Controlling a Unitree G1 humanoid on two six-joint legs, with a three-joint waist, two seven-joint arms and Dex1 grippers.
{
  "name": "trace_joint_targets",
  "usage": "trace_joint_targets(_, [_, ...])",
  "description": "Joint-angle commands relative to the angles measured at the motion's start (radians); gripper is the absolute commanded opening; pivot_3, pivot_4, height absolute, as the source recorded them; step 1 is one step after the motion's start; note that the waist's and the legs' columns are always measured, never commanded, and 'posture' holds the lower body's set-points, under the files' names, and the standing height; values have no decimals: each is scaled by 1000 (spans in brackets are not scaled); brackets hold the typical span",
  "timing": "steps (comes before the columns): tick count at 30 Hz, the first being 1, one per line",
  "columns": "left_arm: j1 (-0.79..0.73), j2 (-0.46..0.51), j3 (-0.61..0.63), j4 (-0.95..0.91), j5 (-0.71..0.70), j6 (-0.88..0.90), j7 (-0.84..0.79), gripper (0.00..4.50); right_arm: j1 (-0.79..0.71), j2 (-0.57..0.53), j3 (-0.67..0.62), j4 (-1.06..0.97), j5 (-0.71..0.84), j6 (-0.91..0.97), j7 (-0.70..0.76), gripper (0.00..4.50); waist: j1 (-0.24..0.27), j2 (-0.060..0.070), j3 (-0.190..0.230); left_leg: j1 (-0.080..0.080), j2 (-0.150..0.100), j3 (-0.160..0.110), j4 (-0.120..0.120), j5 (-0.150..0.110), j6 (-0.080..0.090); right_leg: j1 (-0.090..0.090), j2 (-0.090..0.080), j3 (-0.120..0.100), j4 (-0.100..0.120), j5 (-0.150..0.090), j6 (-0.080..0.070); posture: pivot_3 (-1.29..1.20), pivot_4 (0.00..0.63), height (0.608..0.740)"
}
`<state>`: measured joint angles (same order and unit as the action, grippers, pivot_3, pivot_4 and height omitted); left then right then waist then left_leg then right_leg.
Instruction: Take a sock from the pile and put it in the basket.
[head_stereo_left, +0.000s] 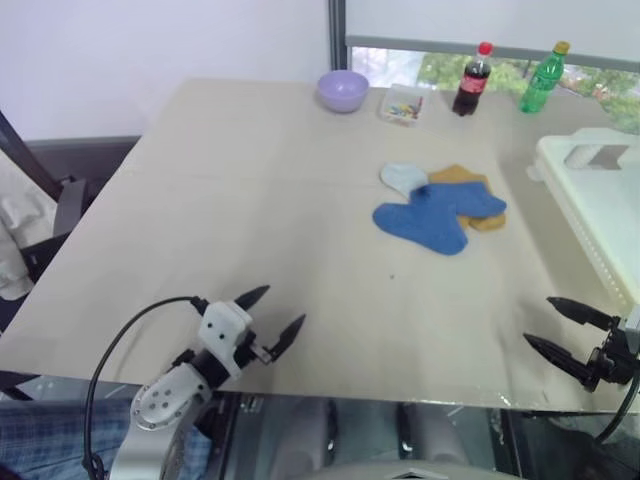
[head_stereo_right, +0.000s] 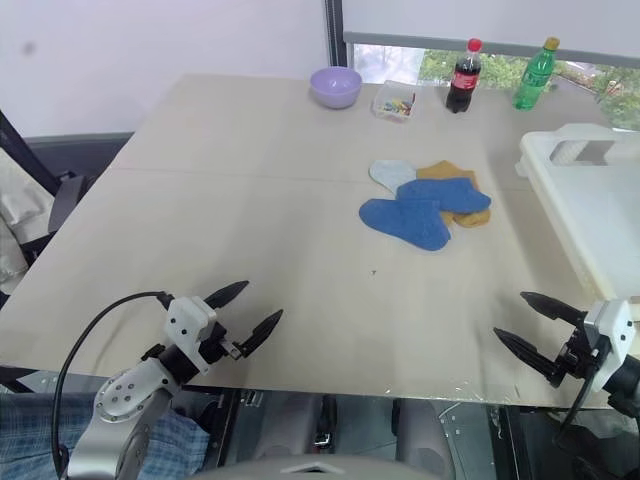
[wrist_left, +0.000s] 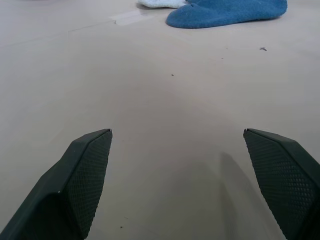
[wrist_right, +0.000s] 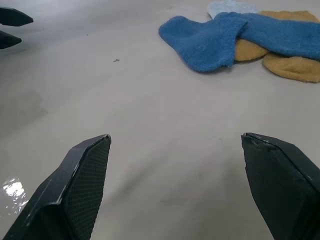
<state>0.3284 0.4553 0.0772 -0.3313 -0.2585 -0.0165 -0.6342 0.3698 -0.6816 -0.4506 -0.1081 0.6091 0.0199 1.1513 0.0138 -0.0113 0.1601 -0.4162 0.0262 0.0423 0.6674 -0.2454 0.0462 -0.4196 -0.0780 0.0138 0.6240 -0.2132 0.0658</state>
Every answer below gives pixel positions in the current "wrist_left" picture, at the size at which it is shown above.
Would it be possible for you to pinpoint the clear tape strip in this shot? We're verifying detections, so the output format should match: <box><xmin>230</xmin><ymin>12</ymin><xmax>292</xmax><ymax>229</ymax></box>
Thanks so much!
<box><xmin>109</xmin><ymin>12</ymin><xmax>146</xmax><ymax>28</ymax></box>

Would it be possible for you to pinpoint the blue fuzzy sock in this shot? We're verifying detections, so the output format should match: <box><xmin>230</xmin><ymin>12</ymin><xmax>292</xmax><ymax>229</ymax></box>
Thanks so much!
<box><xmin>165</xmin><ymin>0</ymin><xmax>288</xmax><ymax>29</ymax></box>

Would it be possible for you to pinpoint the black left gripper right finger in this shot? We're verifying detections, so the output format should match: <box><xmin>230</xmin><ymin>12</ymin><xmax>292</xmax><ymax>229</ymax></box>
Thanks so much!
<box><xmin>243</xmin><ymin>128</ymin><xmax>320</xmax><ymax>240</ymax></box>

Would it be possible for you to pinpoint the white fuzzy sock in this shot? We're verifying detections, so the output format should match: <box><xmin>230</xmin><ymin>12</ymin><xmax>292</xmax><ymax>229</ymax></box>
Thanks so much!
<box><xmin>137</xmin><ymin>0</ymin><xmax>189</xmax><ymax>9</ymax></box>

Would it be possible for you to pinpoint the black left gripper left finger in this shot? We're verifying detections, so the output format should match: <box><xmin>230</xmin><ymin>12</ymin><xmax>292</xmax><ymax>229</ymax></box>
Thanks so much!
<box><xmin>0</xmin><ymin>128</ymin><xmax>113</xmax><ymax>240</ymax></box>

